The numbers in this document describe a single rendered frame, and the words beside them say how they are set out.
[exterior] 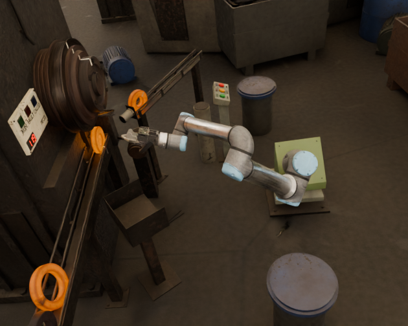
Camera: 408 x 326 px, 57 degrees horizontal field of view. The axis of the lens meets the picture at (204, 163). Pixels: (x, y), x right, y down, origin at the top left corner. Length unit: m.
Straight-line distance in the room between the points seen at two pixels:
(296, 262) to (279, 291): 0.18
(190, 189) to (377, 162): 1.43
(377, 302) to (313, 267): 0.57
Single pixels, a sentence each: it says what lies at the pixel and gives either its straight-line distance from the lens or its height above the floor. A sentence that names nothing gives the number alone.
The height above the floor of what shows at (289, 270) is 0.43.
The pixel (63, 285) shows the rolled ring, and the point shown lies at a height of 0.65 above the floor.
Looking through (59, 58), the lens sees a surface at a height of 1.32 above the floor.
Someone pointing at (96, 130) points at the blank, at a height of 0.81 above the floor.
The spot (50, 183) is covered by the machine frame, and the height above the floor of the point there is 0.87.
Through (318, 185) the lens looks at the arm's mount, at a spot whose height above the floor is 0.15.
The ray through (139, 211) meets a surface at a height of 0.60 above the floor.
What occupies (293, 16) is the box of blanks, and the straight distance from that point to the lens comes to 4.15.
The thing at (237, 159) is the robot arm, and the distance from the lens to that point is 1.84.
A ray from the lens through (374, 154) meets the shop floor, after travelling 3.21.
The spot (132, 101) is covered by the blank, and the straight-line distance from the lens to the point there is 2.57.
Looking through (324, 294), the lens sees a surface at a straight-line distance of 1.84.
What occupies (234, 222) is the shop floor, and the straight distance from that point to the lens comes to 2.62.
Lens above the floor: 2.01
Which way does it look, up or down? 41 degrees down
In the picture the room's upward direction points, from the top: 9 degrees counter-clockwise
